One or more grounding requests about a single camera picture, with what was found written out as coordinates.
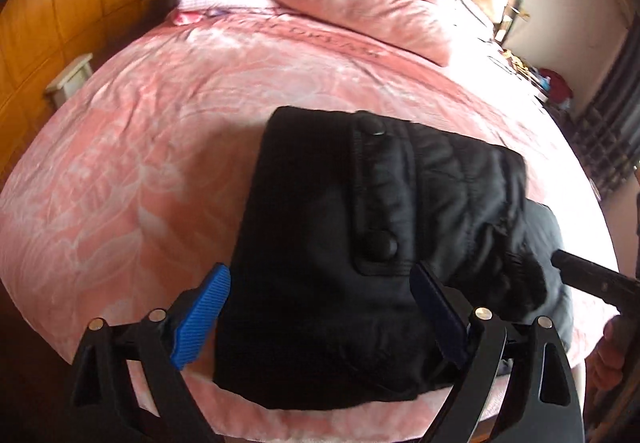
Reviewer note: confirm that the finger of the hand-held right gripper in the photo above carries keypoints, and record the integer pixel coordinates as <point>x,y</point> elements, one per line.
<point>590,273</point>

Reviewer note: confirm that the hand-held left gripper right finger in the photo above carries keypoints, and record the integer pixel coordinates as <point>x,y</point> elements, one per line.
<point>440,318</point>

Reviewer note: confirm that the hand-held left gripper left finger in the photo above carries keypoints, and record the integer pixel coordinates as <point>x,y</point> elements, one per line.
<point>197,318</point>

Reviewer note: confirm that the black quilted pants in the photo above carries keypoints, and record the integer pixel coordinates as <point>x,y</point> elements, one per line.
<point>340,248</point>

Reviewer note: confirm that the person's right hand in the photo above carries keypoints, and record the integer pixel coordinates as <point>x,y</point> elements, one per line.
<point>607,358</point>

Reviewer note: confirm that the dark patterned curtain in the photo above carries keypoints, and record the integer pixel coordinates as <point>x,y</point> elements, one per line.
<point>607,123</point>

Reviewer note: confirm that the pink printed bed blanket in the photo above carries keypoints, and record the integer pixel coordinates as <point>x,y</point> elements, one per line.
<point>150,133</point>

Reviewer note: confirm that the red cloth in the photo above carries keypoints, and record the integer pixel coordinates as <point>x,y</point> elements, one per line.
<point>555,84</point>

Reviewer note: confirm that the cluttered bedside table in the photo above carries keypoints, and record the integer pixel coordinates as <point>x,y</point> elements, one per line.
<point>525,70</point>

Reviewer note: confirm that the small white stool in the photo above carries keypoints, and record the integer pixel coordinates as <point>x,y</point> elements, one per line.
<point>70,75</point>

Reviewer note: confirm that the dark wooden headboard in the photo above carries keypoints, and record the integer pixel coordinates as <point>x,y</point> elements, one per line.
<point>500,8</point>

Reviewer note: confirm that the small pink cloth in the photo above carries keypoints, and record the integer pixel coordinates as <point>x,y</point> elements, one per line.
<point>189,17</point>

